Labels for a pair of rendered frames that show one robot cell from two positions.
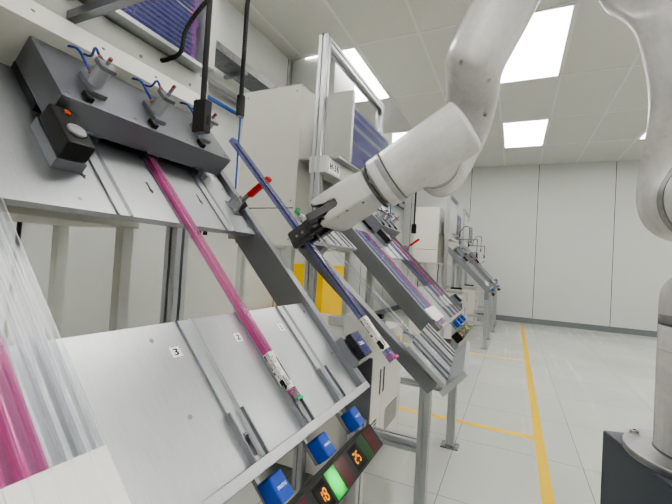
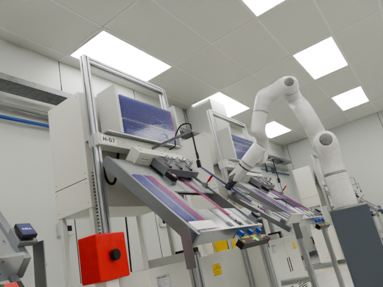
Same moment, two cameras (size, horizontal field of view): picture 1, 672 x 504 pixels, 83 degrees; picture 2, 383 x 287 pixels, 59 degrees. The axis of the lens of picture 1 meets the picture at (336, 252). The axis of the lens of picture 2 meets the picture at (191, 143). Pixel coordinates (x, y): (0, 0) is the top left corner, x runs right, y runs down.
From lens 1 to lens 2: 144 cm
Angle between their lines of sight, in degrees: 18
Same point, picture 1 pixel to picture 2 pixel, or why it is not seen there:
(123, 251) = not seen: hidden behind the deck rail
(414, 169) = (251, 160)
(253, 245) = (214, 196)
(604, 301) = not seen: outside the picture
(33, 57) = (156, 162)
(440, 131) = (253, 150)
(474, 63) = (256, 131)
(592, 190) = not seen: outside the picture
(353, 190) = (238, 169)
